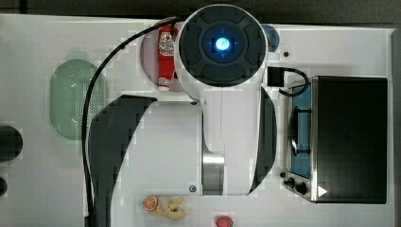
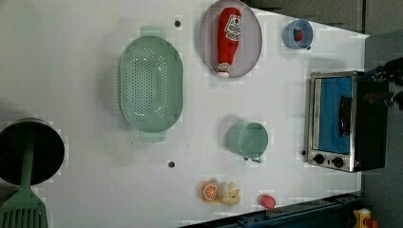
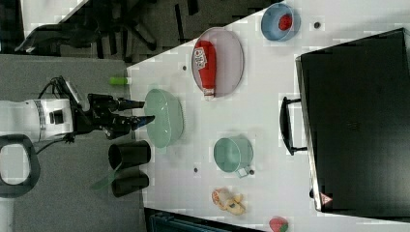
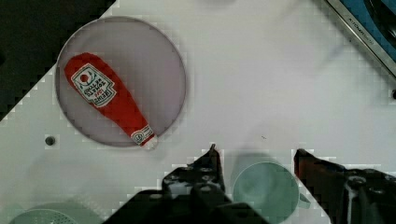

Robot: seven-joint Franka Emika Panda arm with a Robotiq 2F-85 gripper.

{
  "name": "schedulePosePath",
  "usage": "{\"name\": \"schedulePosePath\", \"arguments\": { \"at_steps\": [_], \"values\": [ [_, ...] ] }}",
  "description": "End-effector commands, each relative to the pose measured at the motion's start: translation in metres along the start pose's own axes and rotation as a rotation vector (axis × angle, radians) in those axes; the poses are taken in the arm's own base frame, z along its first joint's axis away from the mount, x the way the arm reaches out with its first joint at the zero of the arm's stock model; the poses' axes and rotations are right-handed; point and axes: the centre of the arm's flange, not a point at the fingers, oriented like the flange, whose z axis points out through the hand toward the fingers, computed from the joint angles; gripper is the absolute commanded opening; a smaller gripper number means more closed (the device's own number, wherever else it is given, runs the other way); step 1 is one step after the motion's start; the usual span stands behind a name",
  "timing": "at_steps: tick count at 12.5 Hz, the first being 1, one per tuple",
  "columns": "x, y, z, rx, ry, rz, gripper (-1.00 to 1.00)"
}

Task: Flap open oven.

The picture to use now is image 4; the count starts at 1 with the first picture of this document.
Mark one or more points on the green mug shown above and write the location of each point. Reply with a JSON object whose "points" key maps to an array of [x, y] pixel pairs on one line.
{"points": [[270, 189]]}

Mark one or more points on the red plush ketchup bottle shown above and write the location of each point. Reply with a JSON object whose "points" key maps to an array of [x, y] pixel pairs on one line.
{"points": [[100, 86]]}

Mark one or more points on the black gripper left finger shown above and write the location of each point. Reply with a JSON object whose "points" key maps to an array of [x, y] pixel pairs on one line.
{"points": [[204, 174]]}

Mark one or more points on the green colander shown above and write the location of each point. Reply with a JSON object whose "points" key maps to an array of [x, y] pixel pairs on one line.
{"points": [[57, 213]]}

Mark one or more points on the silver toaster oven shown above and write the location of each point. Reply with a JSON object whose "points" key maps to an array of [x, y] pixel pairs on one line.
{"points": [[373, 23]]}

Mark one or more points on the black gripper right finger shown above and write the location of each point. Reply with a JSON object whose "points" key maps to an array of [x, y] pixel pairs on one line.
{"points": [[348, 196]]}

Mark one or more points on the grey round plate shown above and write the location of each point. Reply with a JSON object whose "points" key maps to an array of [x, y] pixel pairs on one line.
{"points": [[120, 78]]}

